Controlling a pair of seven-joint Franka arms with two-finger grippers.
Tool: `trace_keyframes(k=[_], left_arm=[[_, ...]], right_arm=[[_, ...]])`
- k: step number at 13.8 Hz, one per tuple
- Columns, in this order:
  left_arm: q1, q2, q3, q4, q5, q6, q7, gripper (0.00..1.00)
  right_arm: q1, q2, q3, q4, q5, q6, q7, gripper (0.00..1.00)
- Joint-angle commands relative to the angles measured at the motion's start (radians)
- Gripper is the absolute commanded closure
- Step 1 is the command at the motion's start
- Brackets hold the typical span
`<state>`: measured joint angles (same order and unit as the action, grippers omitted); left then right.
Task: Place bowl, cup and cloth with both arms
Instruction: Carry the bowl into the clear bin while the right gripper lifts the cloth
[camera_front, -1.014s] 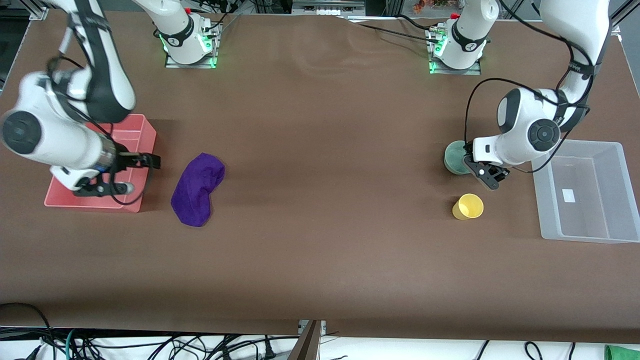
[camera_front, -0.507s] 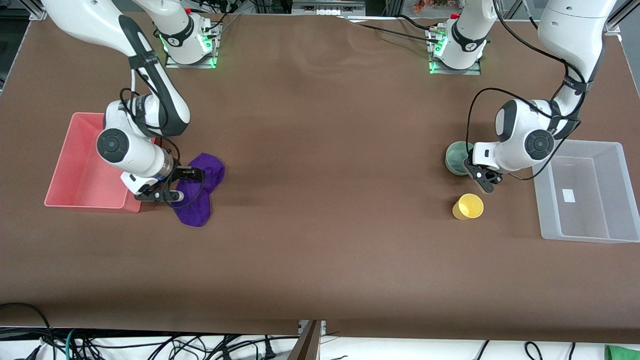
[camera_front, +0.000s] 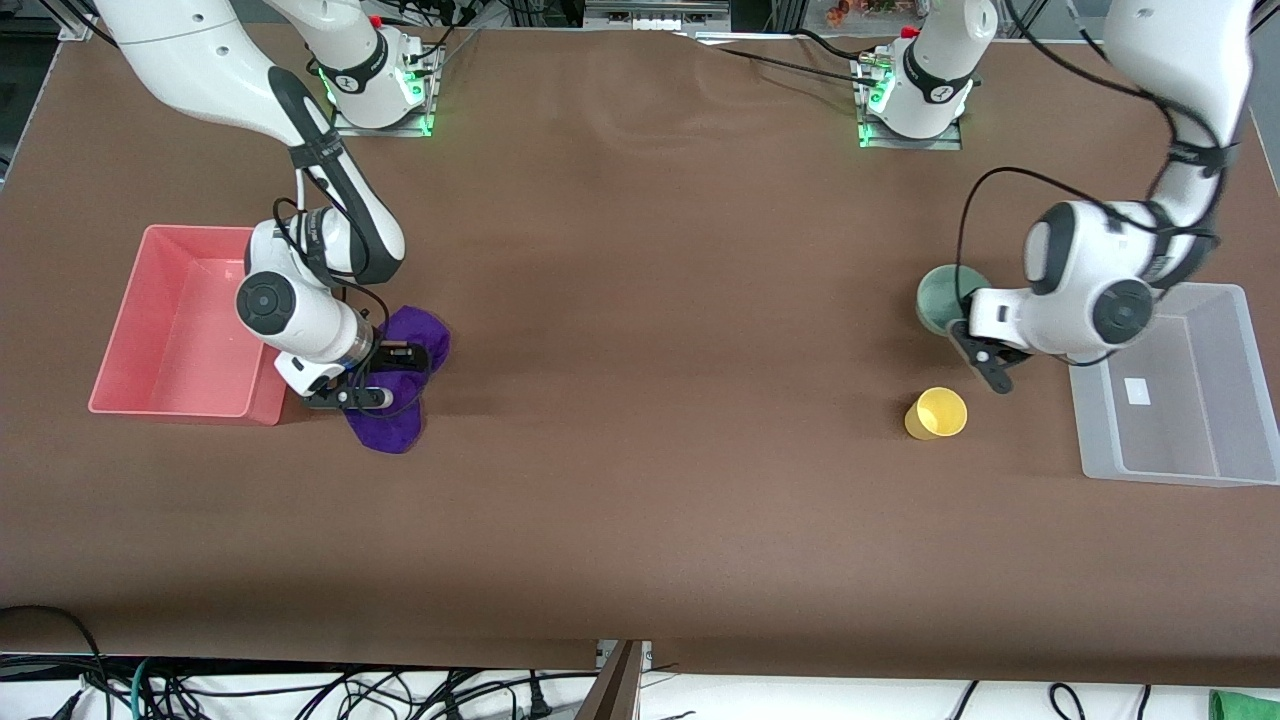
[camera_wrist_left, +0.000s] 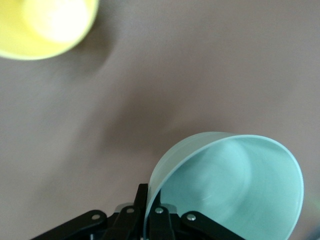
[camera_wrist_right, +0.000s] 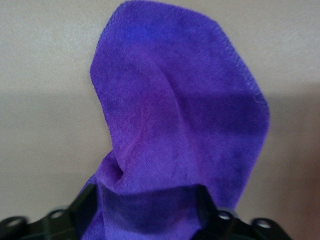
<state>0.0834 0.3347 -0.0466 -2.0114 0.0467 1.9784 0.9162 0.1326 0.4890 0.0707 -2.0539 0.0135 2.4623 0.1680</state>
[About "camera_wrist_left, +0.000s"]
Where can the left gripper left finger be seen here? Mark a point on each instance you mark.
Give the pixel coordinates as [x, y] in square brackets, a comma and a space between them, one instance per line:
[130, 225]

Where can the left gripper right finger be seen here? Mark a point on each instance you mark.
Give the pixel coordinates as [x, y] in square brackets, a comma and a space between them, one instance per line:
[162, 225]

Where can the teal bowl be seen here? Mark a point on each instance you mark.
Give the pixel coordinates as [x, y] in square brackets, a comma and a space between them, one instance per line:
[225, 187]

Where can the yellow cup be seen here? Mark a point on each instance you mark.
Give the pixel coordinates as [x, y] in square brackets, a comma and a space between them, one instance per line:
[25, 37]

